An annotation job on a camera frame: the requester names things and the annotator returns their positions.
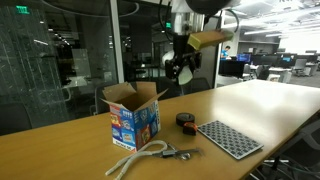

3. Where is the dark chair far right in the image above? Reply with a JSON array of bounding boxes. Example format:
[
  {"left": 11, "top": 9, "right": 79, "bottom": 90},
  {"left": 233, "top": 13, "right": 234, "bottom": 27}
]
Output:
[{"left": 245, "top": 119, "right": 320, "bottom": 180}]

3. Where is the white paper cup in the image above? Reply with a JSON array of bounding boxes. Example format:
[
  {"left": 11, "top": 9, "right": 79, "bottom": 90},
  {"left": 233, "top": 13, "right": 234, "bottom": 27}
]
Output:
[{"left": 162, "top": 50, "right": 193, "bottom": 86}]

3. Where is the white looped cable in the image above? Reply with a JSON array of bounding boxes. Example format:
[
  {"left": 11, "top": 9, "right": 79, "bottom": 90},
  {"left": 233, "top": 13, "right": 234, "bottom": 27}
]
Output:
[{"left": 105, "top": 139, "right": 169, "bottom": 180}]

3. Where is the white door frame post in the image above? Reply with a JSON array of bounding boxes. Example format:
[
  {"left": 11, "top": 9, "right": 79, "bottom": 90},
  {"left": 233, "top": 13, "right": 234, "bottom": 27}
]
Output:
[{"left": 110, "top": 0, "right": 124, "bottom": 83}]

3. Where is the orange black tape measure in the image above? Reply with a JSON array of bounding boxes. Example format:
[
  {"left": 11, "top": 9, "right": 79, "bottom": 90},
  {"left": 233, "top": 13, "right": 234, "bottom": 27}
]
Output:
[{"left": 183, "top": 122, "right": 198, "bottom": 136}]

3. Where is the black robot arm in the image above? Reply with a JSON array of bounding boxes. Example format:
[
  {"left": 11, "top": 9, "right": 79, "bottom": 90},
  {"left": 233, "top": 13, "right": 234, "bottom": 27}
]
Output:
[{"left": 163, "top": 0, "right": 237, "bottom": 85}]

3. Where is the checkered calibration board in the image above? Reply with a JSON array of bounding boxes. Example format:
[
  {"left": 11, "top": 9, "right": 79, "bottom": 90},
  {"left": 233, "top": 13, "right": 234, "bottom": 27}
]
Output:
[{"left": 198, "top": 121, "right": 263, "bottom": 160}]

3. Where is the open colourful cardboard box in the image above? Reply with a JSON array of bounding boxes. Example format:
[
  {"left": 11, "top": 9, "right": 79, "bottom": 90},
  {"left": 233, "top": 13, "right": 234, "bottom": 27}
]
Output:
[{"left": 102, "top": 81, "right": 165, "bottom": 152}]

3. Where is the yellow foam block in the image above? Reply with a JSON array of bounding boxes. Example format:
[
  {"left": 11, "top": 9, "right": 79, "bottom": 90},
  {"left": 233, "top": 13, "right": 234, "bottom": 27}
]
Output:
[{"left": 187, "top": 30, "right": 234, "bottom": 50}]

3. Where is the black tape roll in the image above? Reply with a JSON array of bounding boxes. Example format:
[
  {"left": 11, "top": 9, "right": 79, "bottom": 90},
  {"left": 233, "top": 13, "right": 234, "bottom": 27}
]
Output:
[{"left": 176, "top": 112, "right": 195, "bottom": 126}]

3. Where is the metal vernier caliper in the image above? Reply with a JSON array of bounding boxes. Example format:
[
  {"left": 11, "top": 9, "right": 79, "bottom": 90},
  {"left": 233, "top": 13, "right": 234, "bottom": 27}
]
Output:
[{"left": 153, "top": 143, "right": 201, "bottom": 160}]

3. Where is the person in blue shirt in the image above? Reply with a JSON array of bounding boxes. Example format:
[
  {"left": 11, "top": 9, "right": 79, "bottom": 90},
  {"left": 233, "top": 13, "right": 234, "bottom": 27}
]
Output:
[{"left": 220, "top": 46, "right": 231, "bottom": 60}]

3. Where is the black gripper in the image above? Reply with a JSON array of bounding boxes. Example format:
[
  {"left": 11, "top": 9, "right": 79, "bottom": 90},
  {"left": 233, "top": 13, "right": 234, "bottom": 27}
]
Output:
[{"left": 165, "top": 34, "right": 202, "bottom": 79}]

